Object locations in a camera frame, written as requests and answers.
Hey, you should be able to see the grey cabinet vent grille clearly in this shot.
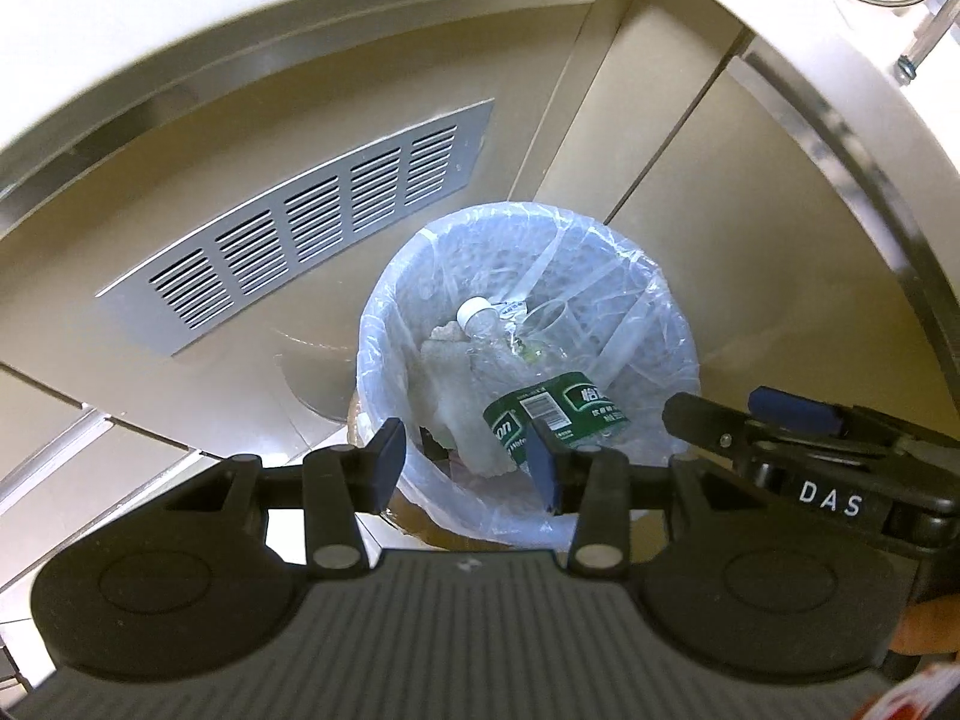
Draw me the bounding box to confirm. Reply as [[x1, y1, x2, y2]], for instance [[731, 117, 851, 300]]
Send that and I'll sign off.
[[95, 97, 497, 359]]

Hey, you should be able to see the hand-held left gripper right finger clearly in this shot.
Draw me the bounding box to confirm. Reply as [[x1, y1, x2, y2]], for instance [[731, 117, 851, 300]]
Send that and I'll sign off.
[[527, 431, 758, 578]]

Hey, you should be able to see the white plastic sheet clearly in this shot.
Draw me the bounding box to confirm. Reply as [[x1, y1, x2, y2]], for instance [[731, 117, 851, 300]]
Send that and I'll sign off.
[[415, 321, 527, 479]]

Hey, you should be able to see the red white patterned clothing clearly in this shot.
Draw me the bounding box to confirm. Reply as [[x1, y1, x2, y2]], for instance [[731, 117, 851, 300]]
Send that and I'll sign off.
[[861, 660, 960, 720]]

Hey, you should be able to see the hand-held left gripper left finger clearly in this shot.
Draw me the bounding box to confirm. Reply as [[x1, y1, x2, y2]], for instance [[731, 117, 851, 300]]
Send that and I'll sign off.
[[163, 418, 407, 578]]

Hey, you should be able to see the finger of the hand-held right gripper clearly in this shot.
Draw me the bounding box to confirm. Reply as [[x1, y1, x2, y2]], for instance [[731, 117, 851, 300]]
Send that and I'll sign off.
[[664, 392, 752, 460], [750, 386, 914, 452]]

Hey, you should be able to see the clear bottle green label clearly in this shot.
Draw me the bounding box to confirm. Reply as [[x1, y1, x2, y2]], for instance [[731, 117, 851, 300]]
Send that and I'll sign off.
[[456, 297, 632, 467]]

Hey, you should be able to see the person's right hand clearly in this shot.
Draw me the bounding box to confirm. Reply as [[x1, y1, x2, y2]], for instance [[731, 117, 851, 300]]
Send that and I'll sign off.
[[892, 594, 960, 655]]

